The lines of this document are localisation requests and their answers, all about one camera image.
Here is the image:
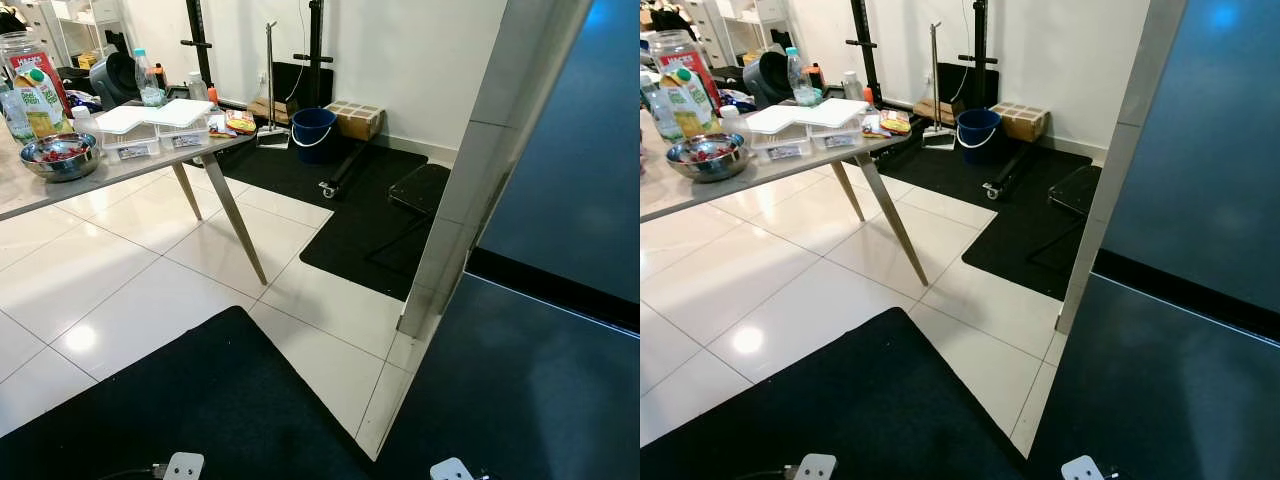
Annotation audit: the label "dark grey two-door fridge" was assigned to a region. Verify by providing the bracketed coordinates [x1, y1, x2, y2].
[372, 0, 641, 480]
[1010, 0, 1280, 480]

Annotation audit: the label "steel bowl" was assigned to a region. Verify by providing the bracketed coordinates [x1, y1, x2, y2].
[665, 133, 749, 184]
[18, 132, 101, 183]

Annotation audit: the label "clear plastic water bottle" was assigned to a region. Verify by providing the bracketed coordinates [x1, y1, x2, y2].
[640, 70, 669, 141]
[0, 85, 36, 146]

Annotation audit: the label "grey table wooden legs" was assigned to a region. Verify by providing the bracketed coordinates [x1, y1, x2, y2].
[640, 115, 931, 288]
[0, 118, 269, 287]

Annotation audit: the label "green yellow juice carton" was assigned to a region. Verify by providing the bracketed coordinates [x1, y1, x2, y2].
[660, 67, 719, 141]
[12, 68, 73, 139]

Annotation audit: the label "clear container white lid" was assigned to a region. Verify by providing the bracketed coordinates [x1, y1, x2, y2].
[95, 105, 161, 161]
[745, 105, 813, 161]
[805, 98, 871, 151]
[150, 98, 214, 151]

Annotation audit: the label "glass jar red label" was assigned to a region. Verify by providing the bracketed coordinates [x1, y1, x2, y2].
[0, 31, 71, 111]
[648, 30, 716, 101]

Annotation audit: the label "dark round container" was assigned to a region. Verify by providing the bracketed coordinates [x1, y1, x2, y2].
[742, 50, 796, 109]
[90, 52, 141, 109]

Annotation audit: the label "black low platform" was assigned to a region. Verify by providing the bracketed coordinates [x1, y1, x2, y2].
[1047, 163, 1104, 216]
[388, 163, 451, 216]

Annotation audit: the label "teal cap water bottle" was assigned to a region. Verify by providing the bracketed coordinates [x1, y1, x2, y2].
[785, 47, 816, 106]
[134, 49, 166, 108]

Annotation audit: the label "black rubber gym mat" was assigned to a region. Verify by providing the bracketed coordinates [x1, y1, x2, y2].
[880, 140, 1106, 301]
[215, 140, 453, 301]

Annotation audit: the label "black foam floor mat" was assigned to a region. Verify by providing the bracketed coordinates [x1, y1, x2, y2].
[640, 307, 1031, 480]
[0, 305, 377, 480]

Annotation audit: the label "colourful snack packet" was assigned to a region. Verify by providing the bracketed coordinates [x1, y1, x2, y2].
[208, 108, 257, 138]
[862, 108, 913, 138]

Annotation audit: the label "black metal rack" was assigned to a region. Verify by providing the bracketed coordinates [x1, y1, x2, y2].
[848, 0, 1006, 199]
[182, 0, 351, 199]

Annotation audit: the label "cardboard box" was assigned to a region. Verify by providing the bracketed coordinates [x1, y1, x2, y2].
[988, 101, 1051, 143]
[325, 100, 385, 142]

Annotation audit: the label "blue bucket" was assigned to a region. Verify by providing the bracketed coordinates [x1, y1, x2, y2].
[956, 108, 1003, 165]
[291, 107, 338, 165]

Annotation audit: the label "long handle dustpan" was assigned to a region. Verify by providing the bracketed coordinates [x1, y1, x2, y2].
[922, 22, 956, 151]
[257, 22, 292, 150]

